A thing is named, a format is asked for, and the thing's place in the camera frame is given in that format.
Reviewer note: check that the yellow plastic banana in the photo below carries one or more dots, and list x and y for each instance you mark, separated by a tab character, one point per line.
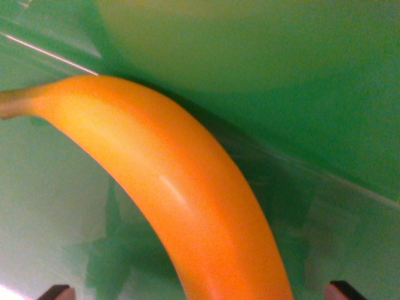
175	175

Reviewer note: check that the green plastic bin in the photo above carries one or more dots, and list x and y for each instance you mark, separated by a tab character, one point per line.
281	78

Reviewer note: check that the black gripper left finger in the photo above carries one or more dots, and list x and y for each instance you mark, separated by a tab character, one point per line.
59	293

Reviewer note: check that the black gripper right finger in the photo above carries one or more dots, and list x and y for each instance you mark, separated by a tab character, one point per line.
340	293

